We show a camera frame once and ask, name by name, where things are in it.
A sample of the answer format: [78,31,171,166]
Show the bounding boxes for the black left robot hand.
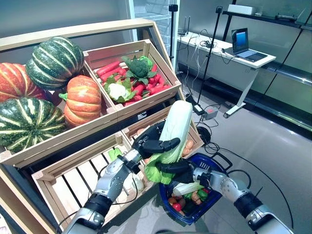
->
[133,120,181,159]

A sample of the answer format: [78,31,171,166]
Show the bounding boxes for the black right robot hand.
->
[156,159,198,185]

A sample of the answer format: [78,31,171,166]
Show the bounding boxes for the blue plastic shopping basket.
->
[158,152,232,225]

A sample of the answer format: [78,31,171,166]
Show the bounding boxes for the wooden potato crate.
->
[120,104,205,171]

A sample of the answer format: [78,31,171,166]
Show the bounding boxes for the small orange round vegetable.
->
[191,191,203,205]

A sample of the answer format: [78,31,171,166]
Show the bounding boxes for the dark green cucumber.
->
[182,201,198,214]

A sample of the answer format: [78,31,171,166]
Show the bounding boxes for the white cauliflower with leaves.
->
[103,75,137,103]

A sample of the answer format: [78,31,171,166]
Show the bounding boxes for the grey box with red label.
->
[204,107,219,120]

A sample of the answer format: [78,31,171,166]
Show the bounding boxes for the dark green broccoli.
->
[121,55,156,85]

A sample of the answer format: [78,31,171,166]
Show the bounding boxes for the small orange striped pumpkin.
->
[58,75,102,129]

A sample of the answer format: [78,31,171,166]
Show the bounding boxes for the light green cabbage head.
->
[138,55,154,68]

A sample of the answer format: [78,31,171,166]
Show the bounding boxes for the slatted wooden cabbage crate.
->
[31,133,156,234]

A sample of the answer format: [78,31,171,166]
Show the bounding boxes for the wide wooden pumpkin crate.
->
[0,60,120,169]

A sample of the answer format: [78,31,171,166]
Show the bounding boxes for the black tripod sensor stand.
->
[196,6,224,106]
[168,4,179,65]

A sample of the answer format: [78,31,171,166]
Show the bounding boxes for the white desk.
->
[177,31,277,119]

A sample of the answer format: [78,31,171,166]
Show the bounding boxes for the black router with antennas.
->
[177,15,193,37]

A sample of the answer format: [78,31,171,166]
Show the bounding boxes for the green striped pumpkin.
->
[0,97,67,154]
[25,36,85,91]

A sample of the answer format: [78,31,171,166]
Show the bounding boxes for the glass door refrigerator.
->
[128,0,180,72]

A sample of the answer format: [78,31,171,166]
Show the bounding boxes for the open grey laptop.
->
[224,27,269,62]

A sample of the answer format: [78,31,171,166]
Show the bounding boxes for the wooden display stand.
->
[0,18,207,234]

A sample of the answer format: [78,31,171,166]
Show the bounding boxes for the large orange striped pumpkin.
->
[0,62,47,102]

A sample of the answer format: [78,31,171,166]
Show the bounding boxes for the white box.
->
[227,4,257,16]

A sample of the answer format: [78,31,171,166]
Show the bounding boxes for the coiled black cable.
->
[195,126,213,145]

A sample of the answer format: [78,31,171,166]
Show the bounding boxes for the black basket handle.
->
[212,152,234,175]

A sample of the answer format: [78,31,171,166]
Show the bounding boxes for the long black floor cable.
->
[204,141,294,221]

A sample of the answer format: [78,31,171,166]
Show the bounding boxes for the white hanging cables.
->
[194,34,204,70]

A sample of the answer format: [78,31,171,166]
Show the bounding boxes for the black wall shelving unit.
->
[222,0,312,132]

